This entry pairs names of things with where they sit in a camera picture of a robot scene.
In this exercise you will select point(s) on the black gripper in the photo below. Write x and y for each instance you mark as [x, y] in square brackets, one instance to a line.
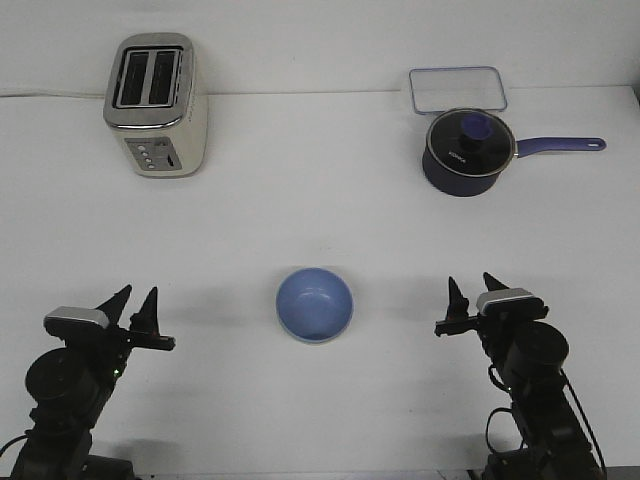
[457, 320]
[107, 349]

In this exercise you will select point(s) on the blue bowl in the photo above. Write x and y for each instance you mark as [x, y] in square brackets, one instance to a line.
[314, 303]

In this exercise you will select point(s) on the green bowl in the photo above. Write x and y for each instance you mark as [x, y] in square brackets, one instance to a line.
[315, 342]

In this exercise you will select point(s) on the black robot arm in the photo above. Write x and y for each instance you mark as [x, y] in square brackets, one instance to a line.
[527, 356]
[72, 384]

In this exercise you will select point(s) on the dark blue saucepan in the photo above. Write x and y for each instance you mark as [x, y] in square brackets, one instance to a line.
[460, 175]

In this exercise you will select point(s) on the glass pot lid blue knob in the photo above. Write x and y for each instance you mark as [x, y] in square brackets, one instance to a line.
[470, 142]

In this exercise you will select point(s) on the clear blue-rimmed container lid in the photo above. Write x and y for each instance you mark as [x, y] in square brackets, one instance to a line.
[439, 89]

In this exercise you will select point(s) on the cream and steel toaster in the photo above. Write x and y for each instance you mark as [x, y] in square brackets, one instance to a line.
[155, 106]

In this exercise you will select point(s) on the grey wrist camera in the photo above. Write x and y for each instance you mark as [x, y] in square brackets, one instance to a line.
[516, 300]
[76, 324]

